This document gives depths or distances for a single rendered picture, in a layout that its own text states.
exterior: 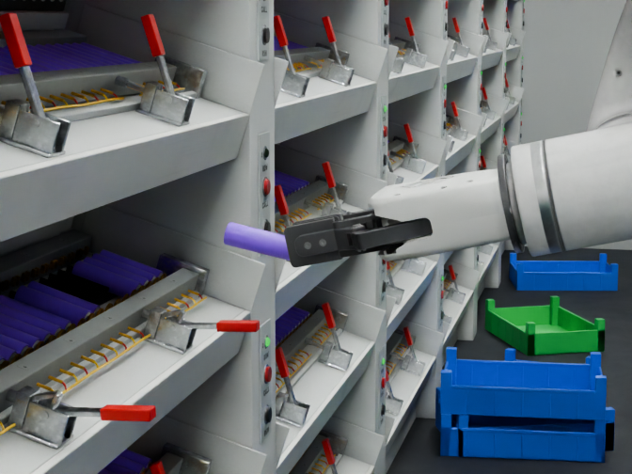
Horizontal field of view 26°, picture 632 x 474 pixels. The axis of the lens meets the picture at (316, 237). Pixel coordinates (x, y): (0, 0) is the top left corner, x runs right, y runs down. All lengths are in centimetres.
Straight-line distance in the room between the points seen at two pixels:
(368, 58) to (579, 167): 104
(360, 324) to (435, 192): 108
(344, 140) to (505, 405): 74
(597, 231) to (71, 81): 41
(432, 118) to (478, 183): 172
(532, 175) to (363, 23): 104
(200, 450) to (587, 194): 57
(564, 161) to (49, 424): 40
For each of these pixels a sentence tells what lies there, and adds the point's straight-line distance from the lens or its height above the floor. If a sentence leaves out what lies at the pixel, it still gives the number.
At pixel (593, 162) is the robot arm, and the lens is 99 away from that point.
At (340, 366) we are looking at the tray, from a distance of 188.
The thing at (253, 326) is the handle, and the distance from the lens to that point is 116.
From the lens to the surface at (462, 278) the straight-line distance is 345.
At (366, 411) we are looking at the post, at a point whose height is 21.
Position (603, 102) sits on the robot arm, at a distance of 110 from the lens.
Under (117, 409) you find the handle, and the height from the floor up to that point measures 55.
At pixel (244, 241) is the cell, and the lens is 107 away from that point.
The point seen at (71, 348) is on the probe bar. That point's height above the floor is 56.
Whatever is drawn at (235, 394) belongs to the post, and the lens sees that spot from 138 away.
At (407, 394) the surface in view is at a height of 13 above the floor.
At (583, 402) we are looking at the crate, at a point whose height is 11.
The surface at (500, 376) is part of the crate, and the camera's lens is 274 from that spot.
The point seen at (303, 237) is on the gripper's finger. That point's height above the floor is 64.
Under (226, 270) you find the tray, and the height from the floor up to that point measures 56.
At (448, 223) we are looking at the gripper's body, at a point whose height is 66.
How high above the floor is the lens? 80
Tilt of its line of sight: 9 degrees down
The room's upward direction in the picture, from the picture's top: straight up
